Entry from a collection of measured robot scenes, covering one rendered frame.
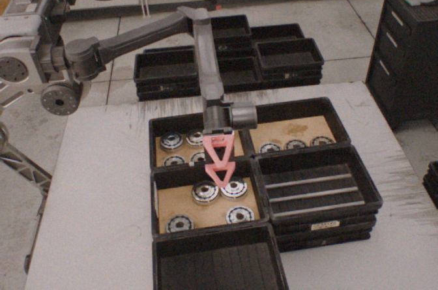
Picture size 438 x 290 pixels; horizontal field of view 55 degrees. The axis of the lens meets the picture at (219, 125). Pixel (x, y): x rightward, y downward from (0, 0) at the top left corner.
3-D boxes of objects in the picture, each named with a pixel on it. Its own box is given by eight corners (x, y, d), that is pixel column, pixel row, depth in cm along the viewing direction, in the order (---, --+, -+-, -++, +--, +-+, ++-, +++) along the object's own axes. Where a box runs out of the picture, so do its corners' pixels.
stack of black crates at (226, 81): (203, 126, 294) (199, 87, 271) (200, 99, 316) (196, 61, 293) (260, 121, 295) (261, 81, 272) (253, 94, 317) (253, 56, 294)
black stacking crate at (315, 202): (270, 240, 151) (271, 221, 143) (253, 176, 172) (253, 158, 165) (377, 223, 154) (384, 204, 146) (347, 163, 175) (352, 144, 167)
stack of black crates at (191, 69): (145, 133, 292) (132, 80, 261) (146, 105, 314) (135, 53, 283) (203, 127, 293) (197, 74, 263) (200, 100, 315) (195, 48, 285)
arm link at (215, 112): (203, 121, 107) (201, 103, 103) (231, 118, 107) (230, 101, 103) (205, 141, 102) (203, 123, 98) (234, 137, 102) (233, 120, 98)
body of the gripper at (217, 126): (233, 164, 99) (230, 142, 104) (233, 132, 92) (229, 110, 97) (206, 167, 99) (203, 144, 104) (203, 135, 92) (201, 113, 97)
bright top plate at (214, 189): (195, 204, 158) (195, 203, 158) (189, 184, 165) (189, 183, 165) (221, 197, 160) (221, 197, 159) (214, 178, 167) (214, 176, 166)
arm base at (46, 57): (48, 68, 133) (35, 34, 125) (74, 66, 134) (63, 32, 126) (42, 85, 127) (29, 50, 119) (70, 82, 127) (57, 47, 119)
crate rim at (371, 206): (270, 225, 144) (270, 221, 142) (253, 160, 166) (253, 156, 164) (384, 208, 147) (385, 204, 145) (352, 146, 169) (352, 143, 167)
